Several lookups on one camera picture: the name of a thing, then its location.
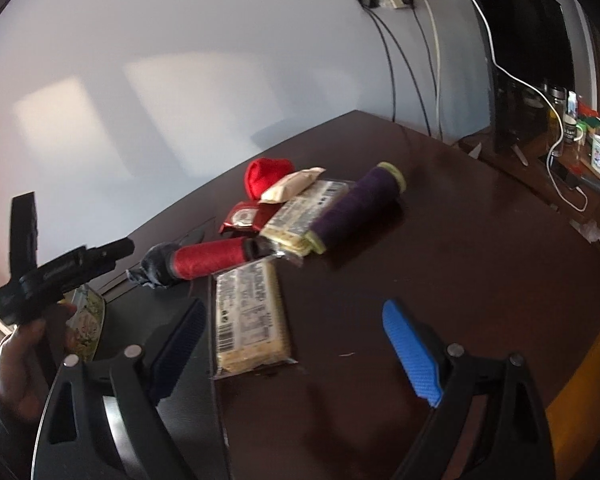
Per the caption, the red thread spool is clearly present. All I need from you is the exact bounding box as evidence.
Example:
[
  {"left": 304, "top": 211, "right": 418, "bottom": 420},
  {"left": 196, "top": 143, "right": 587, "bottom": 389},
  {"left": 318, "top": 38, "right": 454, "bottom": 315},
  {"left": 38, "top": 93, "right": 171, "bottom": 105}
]
[{"left": 126, "top": 236, "right": 275, "bottom": 289}]

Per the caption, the cracker pack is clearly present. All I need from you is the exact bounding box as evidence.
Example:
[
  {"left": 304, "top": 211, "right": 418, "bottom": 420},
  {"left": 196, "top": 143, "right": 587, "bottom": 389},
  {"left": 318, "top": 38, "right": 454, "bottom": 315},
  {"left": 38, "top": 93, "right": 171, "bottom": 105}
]
[
  {"left": 213, "top": 257, "right": 296, "bottom": 378},
  {"left": 260, "top": 180, "right": 350, "bottom": 257}
]

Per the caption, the purple thread spool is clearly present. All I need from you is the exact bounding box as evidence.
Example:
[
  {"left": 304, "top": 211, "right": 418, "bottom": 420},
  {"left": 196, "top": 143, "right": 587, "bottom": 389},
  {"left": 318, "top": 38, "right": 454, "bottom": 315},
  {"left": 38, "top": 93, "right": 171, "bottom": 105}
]
[{"left": 304, "top": 162, "right": 406, "bottom": 255}]

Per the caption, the red snack packet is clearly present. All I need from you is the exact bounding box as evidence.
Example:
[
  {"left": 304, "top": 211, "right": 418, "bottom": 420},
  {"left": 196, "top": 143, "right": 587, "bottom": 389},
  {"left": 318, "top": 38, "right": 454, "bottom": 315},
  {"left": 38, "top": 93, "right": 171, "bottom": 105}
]
[{"left": 219, "top": 200, "right": 278, "bottom": 234}]

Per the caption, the beige snack packet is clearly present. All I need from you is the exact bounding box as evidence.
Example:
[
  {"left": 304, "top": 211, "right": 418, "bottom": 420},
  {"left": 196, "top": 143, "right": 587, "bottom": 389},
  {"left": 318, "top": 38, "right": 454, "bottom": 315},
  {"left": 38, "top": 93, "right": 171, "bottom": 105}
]
[{"left": 259, "top": 167, "right": 326, "bottom": 204}]

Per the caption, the person left hand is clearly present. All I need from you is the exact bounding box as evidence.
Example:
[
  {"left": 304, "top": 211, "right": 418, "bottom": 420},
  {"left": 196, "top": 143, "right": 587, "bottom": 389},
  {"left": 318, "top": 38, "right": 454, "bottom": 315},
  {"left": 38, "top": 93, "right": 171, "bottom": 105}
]
[{"left": 0, "top": 301, "right": 79, "bottom": 426}]

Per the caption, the stainless steel bowl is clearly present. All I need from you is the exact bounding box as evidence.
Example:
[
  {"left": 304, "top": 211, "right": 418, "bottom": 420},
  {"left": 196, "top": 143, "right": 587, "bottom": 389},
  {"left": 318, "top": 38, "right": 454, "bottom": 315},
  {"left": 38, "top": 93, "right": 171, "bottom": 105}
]
[{"left": 67, "top": 284, "right": 106, "bottom": 362}]

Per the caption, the red knit cloth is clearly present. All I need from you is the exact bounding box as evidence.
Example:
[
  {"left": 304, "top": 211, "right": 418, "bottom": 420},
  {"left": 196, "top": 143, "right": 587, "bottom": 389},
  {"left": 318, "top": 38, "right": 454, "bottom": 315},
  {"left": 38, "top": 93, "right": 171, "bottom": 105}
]
[{"left": 244, "top": 157, "right": 294, "bottom": 200}]

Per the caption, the black phone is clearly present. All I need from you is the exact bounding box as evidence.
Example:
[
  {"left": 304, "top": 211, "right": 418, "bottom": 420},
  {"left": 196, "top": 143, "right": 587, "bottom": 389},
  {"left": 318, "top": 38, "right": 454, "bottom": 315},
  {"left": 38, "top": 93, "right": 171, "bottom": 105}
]
[{"left": 550, "top": 157, "right": 580, "bottom": 190}]

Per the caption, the black mug with print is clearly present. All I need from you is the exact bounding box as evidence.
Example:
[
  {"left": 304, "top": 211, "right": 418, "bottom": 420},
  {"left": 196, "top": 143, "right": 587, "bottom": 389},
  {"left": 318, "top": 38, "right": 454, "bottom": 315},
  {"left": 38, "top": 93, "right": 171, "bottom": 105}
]
[{"left": 562, "top": 115, "right": 585, "bottom": 144}]

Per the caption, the black monitor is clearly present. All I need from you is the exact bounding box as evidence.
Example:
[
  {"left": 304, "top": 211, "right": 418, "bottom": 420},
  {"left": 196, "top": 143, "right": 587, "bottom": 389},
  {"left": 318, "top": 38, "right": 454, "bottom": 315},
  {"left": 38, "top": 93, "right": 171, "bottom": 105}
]
[{"left": 477, "top": 0, "right": 597, "bottom": 154}]

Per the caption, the white charger cable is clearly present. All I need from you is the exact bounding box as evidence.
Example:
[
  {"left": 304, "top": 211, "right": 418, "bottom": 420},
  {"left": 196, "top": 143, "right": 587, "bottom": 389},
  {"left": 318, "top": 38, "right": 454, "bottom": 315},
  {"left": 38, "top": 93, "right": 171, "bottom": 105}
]
[{"left": 409, "top": 0, "right": 590, "bottom": 213}]

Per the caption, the black power cable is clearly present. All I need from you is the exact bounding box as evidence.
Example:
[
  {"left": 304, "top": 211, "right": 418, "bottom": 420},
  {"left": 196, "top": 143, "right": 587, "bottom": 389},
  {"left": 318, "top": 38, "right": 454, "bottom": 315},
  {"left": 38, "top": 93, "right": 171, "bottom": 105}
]
[{"left": 364, "top": 4, "right": 432, "bottom": 137}]

